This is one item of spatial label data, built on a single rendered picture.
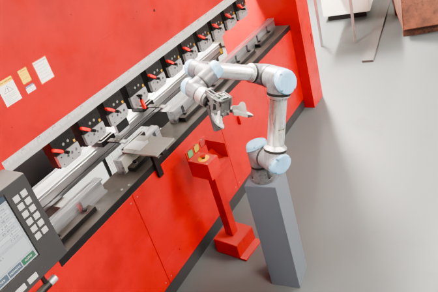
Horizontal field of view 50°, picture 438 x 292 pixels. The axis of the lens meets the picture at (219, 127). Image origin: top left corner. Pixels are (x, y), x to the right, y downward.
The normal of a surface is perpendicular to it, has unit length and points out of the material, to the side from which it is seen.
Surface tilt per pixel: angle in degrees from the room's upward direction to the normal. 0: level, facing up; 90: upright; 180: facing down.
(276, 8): 90
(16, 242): 90
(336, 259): 0
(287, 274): 90
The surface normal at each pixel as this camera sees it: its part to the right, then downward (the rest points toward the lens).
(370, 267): -0.25, -0.84
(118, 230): 0.84, 0.05
